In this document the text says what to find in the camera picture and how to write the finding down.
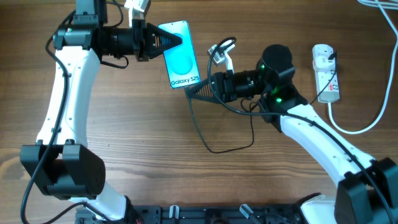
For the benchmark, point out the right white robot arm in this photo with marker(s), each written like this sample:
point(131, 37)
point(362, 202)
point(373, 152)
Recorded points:
point(366, 187)

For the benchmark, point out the white charger plug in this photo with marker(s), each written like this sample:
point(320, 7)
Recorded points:
point(324, 63)

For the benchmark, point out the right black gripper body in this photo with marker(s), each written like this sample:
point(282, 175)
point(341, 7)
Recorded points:
point(229, 86)

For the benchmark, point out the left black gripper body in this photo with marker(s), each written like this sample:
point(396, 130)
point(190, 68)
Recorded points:
point(138, 42)

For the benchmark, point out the blue screen smartphone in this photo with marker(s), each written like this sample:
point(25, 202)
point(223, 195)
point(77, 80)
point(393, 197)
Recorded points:
point(180, 61)

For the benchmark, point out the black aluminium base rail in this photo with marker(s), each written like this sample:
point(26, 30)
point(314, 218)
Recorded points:
point(279, 213)

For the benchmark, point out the white power strip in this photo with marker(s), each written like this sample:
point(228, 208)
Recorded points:
point(326, 82)

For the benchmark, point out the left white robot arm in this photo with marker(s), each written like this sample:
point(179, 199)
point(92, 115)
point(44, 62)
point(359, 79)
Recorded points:
point(59, 162)

